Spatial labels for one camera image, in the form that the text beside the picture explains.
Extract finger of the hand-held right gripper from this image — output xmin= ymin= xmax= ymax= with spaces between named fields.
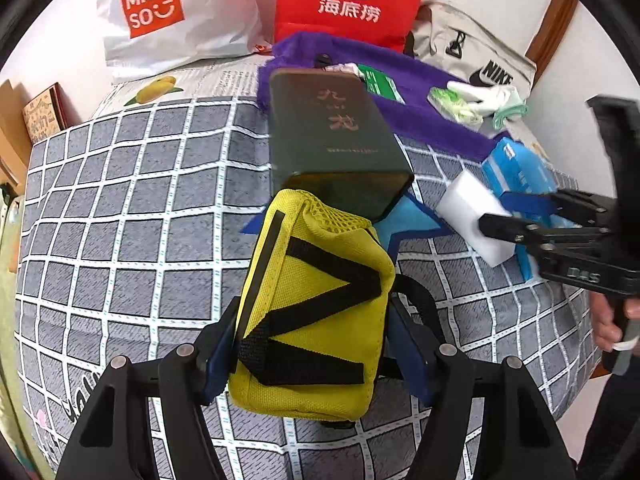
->
xmin=500 ymin=190 xmax=616 ymax=228
xmin=479 ymin=212 xmax=611 ymax=261

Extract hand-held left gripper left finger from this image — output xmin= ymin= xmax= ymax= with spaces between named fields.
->
xmin=55 ymin=297 xmax=241 ymax=480

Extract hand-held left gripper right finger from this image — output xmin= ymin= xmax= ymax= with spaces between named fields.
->
xmin=387 ymin=280 xmax=581 ymax=480

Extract blue tissue packet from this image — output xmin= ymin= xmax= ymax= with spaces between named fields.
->
xmin=480 ymin=138 xmax=566 ymax=281

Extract white sponge block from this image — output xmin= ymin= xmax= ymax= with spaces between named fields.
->
xmin=437 ymin=170 xmax=521 ymax=267

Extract yellow mesh pouch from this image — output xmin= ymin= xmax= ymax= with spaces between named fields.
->
xmin=227 ymin=189 xmax=396 ymax=423

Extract dark green box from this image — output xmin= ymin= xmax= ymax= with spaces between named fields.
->
xmin=268 ymin=67 xmax=416 ymax=223

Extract person's right hand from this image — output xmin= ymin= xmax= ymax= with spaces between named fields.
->
xmin=587 ymin=290 xmax=640 ymax=356

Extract white glove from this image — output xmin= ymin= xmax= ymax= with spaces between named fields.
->
xmin=447 ymin=80 xmax=528 ymax=131

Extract green white wipes packet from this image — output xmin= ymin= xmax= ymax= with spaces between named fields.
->
xmin=427 ymin=85 xmax=483 ymax=126

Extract purple fuzzy bag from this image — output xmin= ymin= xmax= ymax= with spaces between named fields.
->
xmin=256 ymin=32 xmax=501 ymax=161

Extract beige sling bag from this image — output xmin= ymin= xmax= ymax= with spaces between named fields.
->
xmin=402 ymin=2 xmax=537 ymax=106

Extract grey checked blanket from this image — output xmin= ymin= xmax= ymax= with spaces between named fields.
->
xmin=12 ymin=95 xmax=603 ymax=480

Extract green card packet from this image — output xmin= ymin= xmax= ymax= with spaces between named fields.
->
xmin=357 ymin=65 xmax=403 ymax=106

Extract person's dark pants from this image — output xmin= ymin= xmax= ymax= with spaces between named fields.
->
xmin=575 ymin=360 xmax=640 ymax=480

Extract red paper bag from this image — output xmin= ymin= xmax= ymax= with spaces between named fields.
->
xmin=273 ymin=0 xmax=435 ymax=53

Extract printed wooden box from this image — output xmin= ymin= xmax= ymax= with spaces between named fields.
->
xmin=22 ymin=85 xmax=68 ymax=143

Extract wooden cabinet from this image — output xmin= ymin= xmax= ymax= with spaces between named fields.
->
xmin=0 ymin=77 xmax=33 ymax=186

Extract white plastic shopping bag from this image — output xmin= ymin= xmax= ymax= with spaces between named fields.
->
xmin=96 ymin=0 xmax=273 ymax=81

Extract brown wooden frame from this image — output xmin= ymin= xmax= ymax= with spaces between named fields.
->
xmin=525 ymin=0 xmax=580 ymax=81

